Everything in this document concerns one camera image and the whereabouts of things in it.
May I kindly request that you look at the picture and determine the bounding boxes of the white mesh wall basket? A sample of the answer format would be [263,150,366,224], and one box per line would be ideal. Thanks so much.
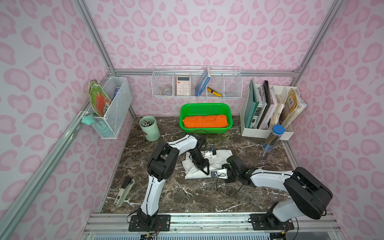
[91,77,133,139]

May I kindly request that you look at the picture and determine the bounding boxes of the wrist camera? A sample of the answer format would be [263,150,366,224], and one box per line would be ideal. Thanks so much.
[211,169,228,179]
[204,149,217,159]

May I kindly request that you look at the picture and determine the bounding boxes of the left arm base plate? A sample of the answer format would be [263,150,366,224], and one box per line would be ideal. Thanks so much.
[127,215,171,232]

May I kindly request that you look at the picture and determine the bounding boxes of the white desktop file organizer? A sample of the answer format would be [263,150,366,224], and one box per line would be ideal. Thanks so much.
[240,80,308,141]

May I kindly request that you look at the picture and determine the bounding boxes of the green plastic basket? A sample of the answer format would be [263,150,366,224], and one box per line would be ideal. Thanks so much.
[180,103,233,134]

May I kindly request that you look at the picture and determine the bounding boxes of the orange folded cloth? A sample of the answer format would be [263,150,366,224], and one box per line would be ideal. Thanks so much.
[182,115,229,129]

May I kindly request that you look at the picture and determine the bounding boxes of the green pen cup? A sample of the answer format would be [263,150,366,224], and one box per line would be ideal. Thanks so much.
[139,116,160,142]

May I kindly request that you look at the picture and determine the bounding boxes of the white pink calculator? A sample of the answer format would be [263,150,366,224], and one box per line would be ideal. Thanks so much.
[176,76,191,97]

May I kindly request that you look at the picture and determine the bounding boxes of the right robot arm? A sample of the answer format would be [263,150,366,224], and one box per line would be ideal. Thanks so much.
[217,156,333,229]

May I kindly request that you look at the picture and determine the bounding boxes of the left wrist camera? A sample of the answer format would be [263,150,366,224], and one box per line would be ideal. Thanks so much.
[204,149,217,159]

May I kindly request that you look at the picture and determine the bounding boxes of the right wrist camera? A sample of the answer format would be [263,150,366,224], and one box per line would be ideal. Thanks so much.
[211,169,228,179]

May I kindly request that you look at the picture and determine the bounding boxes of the green red snack bag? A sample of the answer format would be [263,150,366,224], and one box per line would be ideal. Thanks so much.
[88,80,112,117]

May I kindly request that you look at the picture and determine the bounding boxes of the black binder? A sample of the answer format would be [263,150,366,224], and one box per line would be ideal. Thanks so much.
[257,80,271,129]

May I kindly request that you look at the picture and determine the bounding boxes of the grey stapler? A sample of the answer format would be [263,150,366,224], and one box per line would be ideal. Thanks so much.
[114,177,135,207]

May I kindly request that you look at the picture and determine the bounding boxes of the brown paper envelopes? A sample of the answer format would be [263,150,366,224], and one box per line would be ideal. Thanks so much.
[280,89,308,128]

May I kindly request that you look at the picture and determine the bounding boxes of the clear round tape roll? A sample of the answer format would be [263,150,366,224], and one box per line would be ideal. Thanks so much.
[161,86,173,96]

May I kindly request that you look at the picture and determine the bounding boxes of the blue book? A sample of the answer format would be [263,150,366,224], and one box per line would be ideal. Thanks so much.
[195,67,211,97]

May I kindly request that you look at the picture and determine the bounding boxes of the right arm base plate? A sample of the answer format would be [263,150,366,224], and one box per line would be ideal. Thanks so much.
[248,214,295,232]

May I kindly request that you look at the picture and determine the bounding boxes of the teal folder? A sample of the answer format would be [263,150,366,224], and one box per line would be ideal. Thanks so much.
[245,80,259,128]

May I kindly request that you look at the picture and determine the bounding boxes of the mint green wall hook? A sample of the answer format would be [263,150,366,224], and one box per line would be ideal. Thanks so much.
[81,114,96,126]

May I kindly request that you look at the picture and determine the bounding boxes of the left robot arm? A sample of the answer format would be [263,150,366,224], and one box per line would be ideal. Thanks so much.
[137,133,210,227]

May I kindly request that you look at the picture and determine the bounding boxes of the white shorts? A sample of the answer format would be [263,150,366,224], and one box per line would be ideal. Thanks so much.
[182,149,234,180]

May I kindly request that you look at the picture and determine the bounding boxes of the yellow utility knife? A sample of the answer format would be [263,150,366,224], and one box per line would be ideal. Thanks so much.
[207,87,222,97]

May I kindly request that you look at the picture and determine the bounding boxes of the clear tube with blue cap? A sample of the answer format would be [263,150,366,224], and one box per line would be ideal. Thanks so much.
[263,125,286,152]

